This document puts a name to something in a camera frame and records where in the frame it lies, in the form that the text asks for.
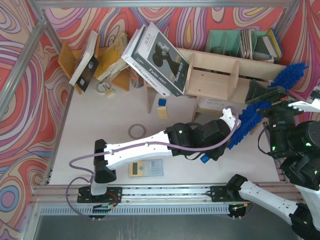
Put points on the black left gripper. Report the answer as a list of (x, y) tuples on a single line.
[(222, 149)]

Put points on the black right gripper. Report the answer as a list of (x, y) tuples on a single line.
[(275, 110)]

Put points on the blue microfiber duster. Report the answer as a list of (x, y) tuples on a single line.
[(249, 117)]

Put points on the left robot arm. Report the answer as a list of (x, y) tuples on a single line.
[(181, 139)]

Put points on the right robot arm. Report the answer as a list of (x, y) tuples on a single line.
[(299, 146)]

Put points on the light wooden bookshelf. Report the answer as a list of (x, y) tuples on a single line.
[(213, 76)]

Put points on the teal desk organizer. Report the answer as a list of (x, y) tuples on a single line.
[(246, 44)]

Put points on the blue bound notebook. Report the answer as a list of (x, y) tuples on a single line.
[(272, 44)]

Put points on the blue eraser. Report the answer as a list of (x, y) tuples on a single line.
[(162, 102)]

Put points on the yellow grey calculator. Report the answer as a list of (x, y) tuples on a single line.
[(146, 168)]

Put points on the beige tape roll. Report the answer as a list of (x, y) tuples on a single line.
[(136, 131)]

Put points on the pens cup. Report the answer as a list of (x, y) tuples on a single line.
[(135, 79)]

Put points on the Twins story book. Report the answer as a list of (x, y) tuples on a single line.
[(156, 55)]

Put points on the white paperback book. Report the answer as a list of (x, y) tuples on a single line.
[(127, 56)]

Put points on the yellow books stack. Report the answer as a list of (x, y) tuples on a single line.
[(110, 59)]

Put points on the black cover book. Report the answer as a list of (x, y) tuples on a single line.
[(86, 63)]

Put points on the yellow wooden book stand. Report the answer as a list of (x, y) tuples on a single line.
[(67, 60)]

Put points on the black aluminium rail base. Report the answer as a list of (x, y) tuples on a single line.
[(118, 194)]

